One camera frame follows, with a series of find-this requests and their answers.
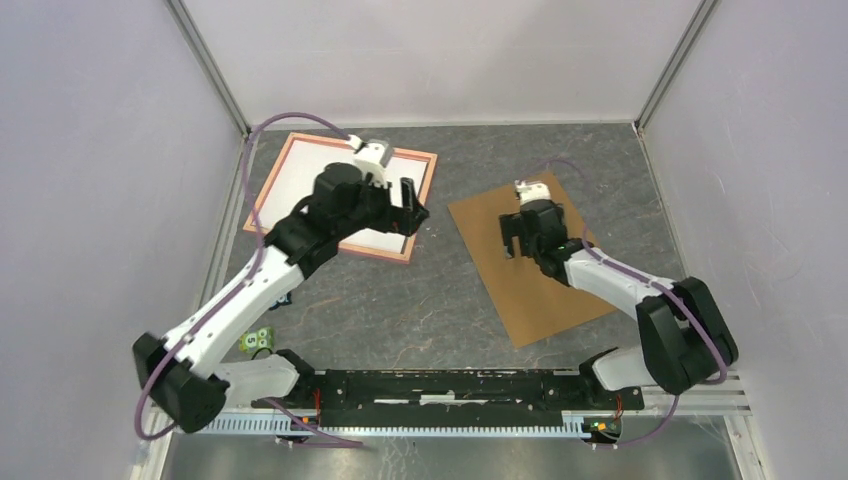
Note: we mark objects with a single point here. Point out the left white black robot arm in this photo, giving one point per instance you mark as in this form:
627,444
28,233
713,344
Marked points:
177,372

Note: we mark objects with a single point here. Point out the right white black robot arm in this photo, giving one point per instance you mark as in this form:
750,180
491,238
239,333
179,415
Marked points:
684,340

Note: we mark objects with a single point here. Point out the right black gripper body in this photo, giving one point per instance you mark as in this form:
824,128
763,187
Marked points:
528,245

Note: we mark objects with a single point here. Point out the blue owl sticker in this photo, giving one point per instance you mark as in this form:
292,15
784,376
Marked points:
284,300

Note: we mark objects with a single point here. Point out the brown cardboard backing board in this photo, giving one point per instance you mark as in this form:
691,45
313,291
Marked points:
531,306

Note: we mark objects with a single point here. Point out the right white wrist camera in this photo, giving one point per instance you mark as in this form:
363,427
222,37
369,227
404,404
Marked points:
527,192

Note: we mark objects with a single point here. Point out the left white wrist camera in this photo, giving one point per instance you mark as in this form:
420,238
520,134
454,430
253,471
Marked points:
371,158

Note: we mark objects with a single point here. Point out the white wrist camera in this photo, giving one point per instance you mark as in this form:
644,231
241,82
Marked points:
371,158
527,192

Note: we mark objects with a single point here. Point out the mountain landscape photo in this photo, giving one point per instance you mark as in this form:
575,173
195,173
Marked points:
298,179

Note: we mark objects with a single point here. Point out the orange picture frame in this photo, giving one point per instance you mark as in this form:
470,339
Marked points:
265,205

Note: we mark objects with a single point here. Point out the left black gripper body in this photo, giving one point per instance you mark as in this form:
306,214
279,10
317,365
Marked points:
376,211

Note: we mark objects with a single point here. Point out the green owl sticker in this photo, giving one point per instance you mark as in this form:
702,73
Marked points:
253,341

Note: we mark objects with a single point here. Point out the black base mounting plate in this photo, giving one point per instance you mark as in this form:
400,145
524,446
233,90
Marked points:
454,397

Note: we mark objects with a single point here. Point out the white slotted cable duct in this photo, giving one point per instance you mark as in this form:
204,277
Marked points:
277,424

